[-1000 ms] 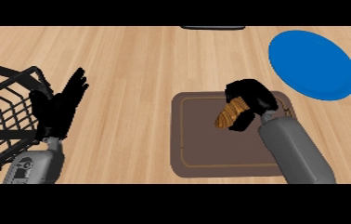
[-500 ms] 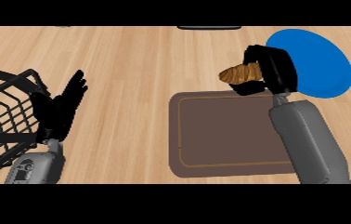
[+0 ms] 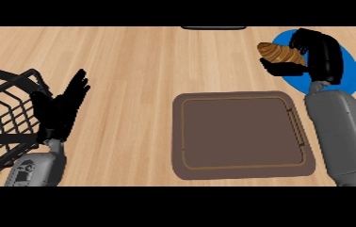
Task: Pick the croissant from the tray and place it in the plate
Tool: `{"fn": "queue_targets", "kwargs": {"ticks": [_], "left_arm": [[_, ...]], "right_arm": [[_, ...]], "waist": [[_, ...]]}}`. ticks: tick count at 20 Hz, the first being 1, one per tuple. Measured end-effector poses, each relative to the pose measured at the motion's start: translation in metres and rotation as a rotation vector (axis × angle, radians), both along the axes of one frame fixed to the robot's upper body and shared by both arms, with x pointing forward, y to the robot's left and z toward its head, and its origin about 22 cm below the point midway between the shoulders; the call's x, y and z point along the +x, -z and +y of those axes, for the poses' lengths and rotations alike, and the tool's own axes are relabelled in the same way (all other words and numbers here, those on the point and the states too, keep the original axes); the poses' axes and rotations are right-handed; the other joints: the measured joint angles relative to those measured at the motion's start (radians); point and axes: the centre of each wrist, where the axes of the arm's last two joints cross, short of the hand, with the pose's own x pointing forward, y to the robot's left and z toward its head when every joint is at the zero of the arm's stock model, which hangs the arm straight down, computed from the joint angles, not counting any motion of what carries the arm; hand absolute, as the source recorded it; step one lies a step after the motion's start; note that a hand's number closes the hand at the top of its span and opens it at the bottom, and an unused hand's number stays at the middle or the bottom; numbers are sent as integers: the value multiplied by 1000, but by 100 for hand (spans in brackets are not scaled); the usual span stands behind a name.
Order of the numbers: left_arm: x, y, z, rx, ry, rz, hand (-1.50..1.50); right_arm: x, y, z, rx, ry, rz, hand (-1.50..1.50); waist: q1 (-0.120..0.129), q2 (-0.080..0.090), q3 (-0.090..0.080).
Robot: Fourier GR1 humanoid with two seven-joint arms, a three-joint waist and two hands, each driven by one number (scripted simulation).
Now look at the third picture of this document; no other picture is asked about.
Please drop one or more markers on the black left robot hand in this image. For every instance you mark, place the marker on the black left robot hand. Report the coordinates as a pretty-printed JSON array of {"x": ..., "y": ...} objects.
[{"x": 56, "y": 111}]

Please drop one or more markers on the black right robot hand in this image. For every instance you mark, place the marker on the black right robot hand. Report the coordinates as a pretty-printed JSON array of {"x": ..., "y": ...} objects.
[{"x": 325, "y": 58}]

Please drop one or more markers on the brown croissant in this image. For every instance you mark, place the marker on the brown croissant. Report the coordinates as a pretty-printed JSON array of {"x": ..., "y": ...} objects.
[{"x": 279, "y": 53}]

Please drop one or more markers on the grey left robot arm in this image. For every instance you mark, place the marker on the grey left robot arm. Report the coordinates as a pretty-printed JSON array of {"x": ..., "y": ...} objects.
[{"x": 39, "y": 167}]

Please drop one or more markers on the blue plate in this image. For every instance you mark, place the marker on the blue plate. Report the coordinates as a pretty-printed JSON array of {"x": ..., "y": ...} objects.
[{"x": 296, "y": 80}]

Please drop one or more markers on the brown tray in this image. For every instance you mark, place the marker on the brown tray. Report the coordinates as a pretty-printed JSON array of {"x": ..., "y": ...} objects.
[{"x": 241, "y": 134}]

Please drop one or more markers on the dark flat object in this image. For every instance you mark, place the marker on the dark flat object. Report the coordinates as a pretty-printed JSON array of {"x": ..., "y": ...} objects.
[{"x": 213, "y": 27}]

